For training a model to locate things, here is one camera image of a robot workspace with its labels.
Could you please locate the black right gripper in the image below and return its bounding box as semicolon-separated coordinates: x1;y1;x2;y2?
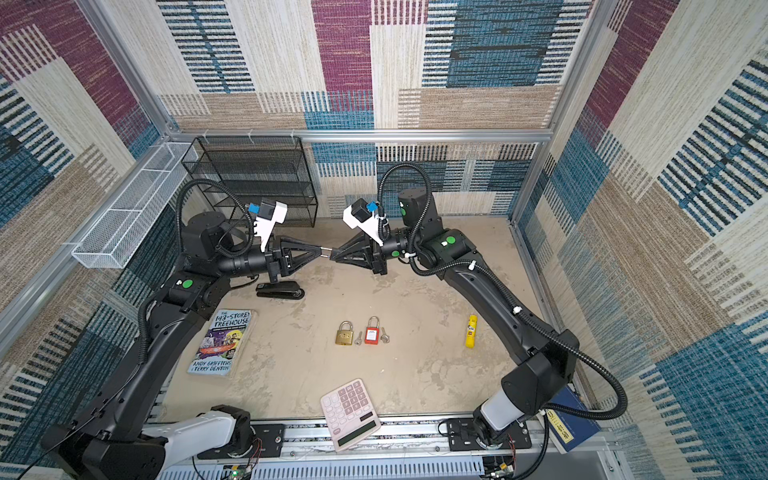
334;227;420;276

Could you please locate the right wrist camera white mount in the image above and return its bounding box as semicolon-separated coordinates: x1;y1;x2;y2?
342;198;384;247

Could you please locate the pink calculator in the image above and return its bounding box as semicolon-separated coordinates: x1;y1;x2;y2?
320;378;382;452

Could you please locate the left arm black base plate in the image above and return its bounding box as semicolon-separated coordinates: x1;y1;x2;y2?
196;423;286;460

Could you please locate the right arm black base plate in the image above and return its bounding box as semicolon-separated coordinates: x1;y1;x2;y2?
437;417;532;451

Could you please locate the white wire mesh basket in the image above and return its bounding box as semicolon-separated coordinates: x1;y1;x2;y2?
72;142;189;269

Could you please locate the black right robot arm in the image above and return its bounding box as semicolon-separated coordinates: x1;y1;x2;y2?
330;163;629;450

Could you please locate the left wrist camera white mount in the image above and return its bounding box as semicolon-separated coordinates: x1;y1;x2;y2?
248;199;288;252

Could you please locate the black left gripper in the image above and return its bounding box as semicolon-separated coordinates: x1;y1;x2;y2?
215;237;320;288

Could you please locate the treehouse paperback book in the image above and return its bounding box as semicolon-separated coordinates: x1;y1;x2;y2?
187;309;253;377

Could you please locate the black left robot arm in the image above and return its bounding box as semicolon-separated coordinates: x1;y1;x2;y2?
41;179;322;479

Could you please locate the brass padlock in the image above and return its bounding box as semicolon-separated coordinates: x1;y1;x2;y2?
335;321;354;346

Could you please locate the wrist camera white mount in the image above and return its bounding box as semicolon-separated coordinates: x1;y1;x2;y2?
248;199;288;252
342;198;384;247

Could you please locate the black stapler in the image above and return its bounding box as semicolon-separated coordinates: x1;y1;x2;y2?
256;281;305;300

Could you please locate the red safety padlock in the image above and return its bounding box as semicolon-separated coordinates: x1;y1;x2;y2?
363;316;381;345

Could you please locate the black wire shelf rack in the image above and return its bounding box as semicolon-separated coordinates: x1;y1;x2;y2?
182;136;318;227

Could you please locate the red padlock silver key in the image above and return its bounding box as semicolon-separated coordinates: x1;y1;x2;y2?
378;326;390;344

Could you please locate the dark blue hardcover book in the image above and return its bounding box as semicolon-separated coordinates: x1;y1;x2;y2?
545;385;601;454

